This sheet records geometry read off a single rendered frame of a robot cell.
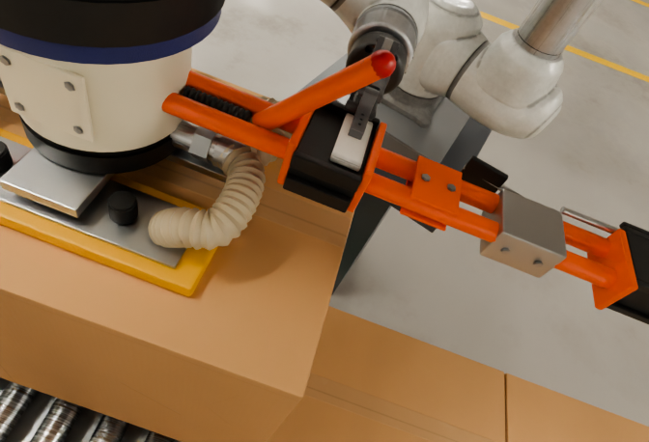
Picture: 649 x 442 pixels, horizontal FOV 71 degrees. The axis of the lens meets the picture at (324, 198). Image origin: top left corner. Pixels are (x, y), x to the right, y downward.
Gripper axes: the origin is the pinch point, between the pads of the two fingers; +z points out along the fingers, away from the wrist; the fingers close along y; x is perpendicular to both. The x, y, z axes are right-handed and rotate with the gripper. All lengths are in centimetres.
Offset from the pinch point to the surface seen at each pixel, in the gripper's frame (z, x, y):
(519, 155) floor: -183, -105, 120
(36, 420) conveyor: 22, 34, 71
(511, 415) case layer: -9, -61, 65
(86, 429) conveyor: 20, 25, 71
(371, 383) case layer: -5, -27, 65
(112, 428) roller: 20, 19, 65
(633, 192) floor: -192, -180, 120
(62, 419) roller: 21, 28, 65
